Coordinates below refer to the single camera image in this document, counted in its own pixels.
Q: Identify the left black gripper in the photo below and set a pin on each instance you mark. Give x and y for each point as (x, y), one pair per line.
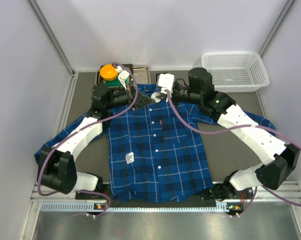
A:
(135, 99)

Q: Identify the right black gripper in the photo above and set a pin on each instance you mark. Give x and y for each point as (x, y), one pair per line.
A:
(172, 94)

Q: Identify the round brooch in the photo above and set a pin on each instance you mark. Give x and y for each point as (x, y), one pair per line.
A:
(157, 97)

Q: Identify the blue plaid shirt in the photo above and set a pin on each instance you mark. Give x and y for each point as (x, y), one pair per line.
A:
(156, 154)

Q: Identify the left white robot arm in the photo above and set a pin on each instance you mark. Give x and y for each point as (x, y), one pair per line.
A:
(57, 168)

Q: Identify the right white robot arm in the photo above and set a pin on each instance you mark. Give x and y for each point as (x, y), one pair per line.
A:
(278, 159)

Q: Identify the silver metal tray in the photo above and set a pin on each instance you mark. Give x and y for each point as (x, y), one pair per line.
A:
(142, 74)

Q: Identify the green foam tray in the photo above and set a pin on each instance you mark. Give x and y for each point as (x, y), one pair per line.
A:
(114, 76)

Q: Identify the black square tray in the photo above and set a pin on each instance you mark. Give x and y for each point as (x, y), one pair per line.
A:
(129, 67)

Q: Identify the orange bowl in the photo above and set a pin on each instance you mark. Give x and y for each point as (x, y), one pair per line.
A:
(108, 72)

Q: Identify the white plastic basket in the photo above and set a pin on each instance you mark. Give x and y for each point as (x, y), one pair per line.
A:
(236, 71)

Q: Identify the slotted cable duct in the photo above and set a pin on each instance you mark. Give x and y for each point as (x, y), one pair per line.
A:
(92, 207)

